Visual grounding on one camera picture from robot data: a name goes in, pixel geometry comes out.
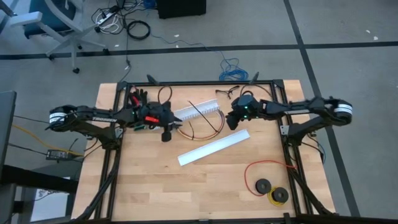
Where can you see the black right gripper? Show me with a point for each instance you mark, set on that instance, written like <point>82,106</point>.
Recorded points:
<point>245,107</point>

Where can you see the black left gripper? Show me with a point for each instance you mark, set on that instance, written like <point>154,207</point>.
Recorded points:
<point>155,115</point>

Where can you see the white duct cover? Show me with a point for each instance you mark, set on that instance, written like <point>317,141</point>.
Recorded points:
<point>214,147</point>

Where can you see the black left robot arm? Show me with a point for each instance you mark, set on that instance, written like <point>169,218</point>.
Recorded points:
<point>99,118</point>

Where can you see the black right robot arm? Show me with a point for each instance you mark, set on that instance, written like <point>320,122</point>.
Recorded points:
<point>289,107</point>

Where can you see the clear safety glasses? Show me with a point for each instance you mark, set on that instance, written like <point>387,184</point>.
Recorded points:
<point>228,92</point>

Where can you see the black work glove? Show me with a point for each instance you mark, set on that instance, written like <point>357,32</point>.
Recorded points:
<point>143,96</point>

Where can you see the black power adapter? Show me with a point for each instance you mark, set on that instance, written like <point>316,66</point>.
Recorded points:
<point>59,154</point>

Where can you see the black box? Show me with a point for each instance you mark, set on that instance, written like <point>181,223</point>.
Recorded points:
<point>180,7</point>

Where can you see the white power strip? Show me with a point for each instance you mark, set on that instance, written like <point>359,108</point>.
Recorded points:
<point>105,19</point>

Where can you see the black desk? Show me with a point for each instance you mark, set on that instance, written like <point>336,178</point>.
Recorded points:
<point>7,130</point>

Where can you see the grey office chair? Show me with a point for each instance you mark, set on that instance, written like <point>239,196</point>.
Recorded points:
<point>46,18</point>

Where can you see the black aluminium table frame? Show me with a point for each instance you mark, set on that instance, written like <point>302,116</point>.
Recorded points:
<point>199,83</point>

